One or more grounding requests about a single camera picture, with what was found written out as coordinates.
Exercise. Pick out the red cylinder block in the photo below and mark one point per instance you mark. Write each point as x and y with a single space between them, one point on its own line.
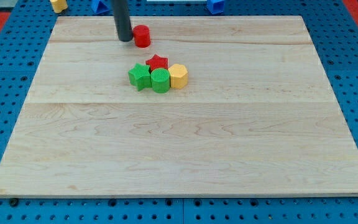
141 35

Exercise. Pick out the yellow pentagon block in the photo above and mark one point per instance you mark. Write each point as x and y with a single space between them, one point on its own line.
178 76

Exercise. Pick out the green cylinder block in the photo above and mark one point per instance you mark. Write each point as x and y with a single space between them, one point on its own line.
160 79

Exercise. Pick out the green star block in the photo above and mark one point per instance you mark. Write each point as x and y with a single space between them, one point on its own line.
139 76

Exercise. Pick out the red star block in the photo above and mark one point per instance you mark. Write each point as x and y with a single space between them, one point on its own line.
157 62

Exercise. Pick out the light wooden board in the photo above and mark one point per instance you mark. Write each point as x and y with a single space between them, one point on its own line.
258 117

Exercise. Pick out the blue cube block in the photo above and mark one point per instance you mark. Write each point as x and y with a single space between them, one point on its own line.
215 7

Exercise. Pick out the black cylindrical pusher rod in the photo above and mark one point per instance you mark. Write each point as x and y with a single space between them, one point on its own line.
122 20

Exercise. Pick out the blue triangle block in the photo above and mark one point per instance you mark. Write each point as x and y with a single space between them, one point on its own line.
99 7

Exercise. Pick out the yellow block at edge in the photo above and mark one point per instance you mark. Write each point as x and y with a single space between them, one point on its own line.
59 6

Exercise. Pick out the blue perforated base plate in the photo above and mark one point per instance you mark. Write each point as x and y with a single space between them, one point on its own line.
333 29

